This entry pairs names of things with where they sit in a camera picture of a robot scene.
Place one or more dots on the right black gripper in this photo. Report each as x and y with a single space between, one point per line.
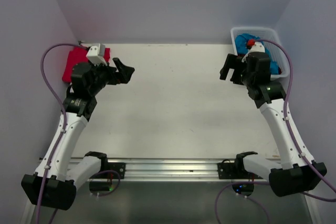
233 62

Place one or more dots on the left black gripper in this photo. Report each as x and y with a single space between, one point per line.
116 77

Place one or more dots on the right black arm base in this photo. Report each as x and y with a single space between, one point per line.
234 169

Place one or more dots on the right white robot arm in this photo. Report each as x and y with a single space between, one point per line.
297 171

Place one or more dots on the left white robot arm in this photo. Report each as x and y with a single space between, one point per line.
53 184

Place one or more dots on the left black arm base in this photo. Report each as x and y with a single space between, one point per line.
108 178

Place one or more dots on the white plastic basket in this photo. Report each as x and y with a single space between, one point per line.
241 35

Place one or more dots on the folded red t shirt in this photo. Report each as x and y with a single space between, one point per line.
76 55

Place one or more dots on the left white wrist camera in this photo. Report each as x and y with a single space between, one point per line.
95 54

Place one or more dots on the aluminium mounting rail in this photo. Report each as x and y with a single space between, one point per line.
187 170

